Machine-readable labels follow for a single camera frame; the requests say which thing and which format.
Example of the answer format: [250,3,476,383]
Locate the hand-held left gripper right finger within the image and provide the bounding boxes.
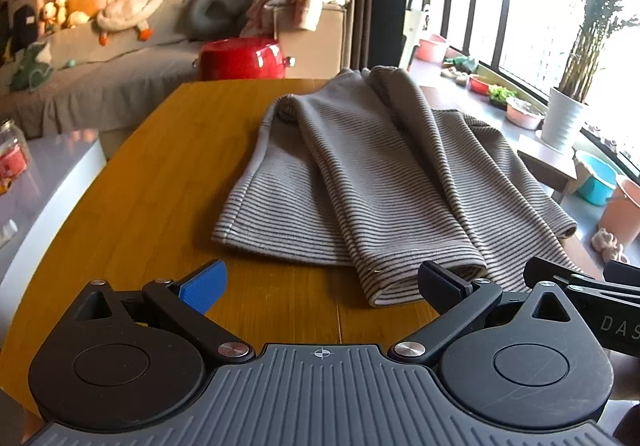
[389,260,593,369]

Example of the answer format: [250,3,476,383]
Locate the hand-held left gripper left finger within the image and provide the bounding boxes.
[75,259,257,367]

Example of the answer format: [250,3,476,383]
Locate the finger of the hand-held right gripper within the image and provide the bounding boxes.
[602,260,640,288]
[523,256,608,295]

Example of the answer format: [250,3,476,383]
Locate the grey striped garment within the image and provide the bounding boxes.
[211,66,583,309]

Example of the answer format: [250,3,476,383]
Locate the pink soft toy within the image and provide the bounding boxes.
[591,229,631,264]

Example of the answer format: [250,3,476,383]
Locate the pink bucket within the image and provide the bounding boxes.
[597,175,640,247]

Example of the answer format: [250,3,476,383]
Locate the blue basin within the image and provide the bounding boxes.
[574,149,621,206]

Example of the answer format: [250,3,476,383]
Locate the white plant pot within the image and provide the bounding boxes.
[541,87,588,151]

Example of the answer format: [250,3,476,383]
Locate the pink steel bowl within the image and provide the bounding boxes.
[506,96,546,129]

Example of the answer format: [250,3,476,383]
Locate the green vegetable tray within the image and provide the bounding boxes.
[487,85,518,108]

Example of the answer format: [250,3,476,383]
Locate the small beige shoes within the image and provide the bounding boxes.
[440,67,471,86]

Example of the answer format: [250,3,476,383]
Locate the green toy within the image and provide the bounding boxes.
[442,55,478,73]

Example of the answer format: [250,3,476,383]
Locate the grey sofa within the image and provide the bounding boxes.
[0,0,281,139]

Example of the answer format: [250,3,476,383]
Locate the red pot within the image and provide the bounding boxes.
[192,39,296,82]

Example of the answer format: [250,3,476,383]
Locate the glass jar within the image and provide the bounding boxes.
[0,119,33,197]

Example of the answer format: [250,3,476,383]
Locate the pink basin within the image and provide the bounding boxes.
[416,35,450,63]

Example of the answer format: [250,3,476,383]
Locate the cardboard box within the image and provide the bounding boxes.
[272,4,348,80]

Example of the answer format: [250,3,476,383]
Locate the grey neck pillow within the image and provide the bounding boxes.
[187,0,247,41]

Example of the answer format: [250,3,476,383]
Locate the green palm plant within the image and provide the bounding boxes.
[557,0,640,104]

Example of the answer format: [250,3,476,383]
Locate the green dinosaur plush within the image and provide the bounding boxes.
[10,41,53,92]

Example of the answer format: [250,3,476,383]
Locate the small beige plush toy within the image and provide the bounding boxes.
[39,0,71,34]

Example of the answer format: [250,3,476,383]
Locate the black plush toy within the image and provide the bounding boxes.
[10,5,41,54]

